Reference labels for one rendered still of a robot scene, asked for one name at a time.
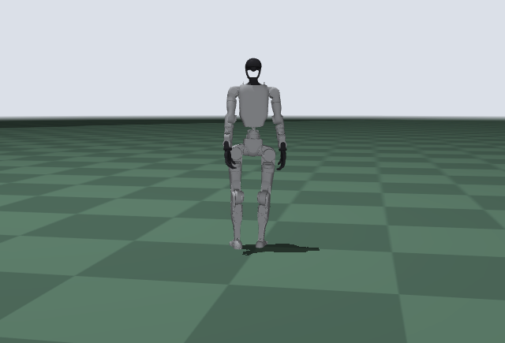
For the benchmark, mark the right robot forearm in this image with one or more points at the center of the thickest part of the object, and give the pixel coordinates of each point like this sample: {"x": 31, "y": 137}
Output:
{"x": 280, "y": 133}

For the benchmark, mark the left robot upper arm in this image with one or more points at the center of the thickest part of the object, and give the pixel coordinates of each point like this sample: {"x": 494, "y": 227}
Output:
{"x": 231, "y": 103}

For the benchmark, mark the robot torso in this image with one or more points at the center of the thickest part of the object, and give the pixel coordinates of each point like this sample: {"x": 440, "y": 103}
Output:
{"x": 253, "y": 110}

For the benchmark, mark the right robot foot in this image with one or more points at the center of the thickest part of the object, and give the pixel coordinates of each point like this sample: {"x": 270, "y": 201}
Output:
{"x": 260, "y": 244}

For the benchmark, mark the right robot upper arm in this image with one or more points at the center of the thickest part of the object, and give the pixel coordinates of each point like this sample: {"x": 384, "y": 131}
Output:
{"x": 276, "y": 105}

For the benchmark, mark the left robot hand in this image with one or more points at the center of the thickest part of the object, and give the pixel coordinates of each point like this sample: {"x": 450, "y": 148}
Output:
{"x": 227, "y": 155}

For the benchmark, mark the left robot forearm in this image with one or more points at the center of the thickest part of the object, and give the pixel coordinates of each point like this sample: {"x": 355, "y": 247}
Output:
{"x": 228, "y": 133}

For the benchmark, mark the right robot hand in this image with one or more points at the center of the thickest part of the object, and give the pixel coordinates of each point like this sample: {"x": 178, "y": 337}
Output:
{"x": 283, "y": 155}

